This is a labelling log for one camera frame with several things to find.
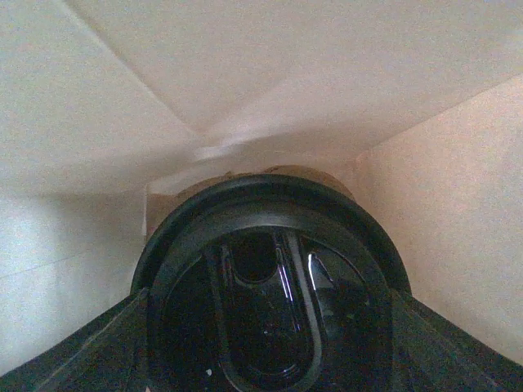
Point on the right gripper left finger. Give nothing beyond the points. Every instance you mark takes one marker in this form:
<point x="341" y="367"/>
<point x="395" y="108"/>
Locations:
<point x="107" y="354"/>

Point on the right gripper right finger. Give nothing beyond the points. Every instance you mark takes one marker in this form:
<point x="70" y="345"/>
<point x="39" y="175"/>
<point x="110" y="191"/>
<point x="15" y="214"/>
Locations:
<point x="432" y="354"/>

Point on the orange paper bag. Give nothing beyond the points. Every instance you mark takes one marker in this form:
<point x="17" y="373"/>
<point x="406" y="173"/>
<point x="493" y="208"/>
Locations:
<point x="110" y="107"/>

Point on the brown pulp cup carrier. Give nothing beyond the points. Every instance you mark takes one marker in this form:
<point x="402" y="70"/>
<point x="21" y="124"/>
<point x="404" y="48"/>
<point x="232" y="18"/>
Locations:
<point x="286" y="173"/>

